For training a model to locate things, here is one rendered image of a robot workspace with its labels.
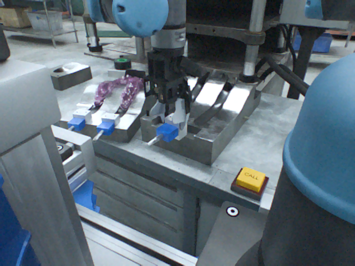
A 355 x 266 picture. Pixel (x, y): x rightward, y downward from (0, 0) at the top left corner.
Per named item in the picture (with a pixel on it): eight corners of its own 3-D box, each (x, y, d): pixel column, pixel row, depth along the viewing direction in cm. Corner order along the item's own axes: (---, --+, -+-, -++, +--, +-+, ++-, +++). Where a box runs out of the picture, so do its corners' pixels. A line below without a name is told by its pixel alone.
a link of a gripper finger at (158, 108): (145, 124, 68) (148, 95, 62) (159, 116, 72) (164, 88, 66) (153, 129, 67) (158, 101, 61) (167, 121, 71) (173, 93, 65)
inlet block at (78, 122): (71, 144, 81) (67, 129, 78) (58, 142, 82) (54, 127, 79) (93, 123, 91) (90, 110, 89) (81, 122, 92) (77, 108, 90)
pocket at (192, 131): (194, 146, 76) (194, 136, 74) (179, 141, 78) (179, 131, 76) (201, 139, 79) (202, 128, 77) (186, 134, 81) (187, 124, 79)
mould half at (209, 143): (210, 166, 76) (214, 128, 69) (141, 141, 87) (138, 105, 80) (259, 103, 112) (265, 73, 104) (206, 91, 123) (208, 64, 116)
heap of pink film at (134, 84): (131, 111, 93) (128, 91, 89) (87, 105, 97) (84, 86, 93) (153, 85, 114) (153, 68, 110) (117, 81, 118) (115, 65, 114)
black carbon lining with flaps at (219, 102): (203, 132, 79) (204, 105, 74) (160, 118, 86) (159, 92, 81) (241, 93, 104) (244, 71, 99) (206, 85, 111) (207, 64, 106)
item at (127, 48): (254, 98, 134) (257, 85, 130) (85, 60, 192) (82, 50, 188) (288, 59, 194) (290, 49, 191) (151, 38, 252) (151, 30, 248)
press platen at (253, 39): (262, 71, 126) (269, 34, 117) (83, 40, 184) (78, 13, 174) (294, 39, 186) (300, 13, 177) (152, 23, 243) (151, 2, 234)
